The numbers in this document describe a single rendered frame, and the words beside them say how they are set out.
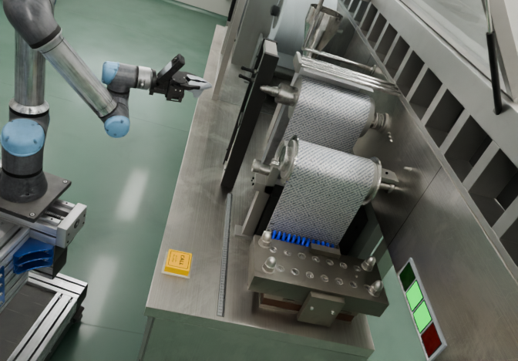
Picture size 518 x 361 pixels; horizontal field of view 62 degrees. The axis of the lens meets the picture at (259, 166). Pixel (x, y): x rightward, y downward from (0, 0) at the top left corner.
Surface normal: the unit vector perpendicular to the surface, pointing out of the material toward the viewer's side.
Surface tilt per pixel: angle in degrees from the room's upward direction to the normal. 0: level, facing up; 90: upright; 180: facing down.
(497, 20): 90
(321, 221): 90
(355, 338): 0
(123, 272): 0
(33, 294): 0
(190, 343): 90
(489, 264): 90
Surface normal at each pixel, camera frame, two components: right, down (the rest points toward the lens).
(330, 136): 0.00, 0.58
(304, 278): 0.30, -0.79
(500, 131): -0.95, -0.25
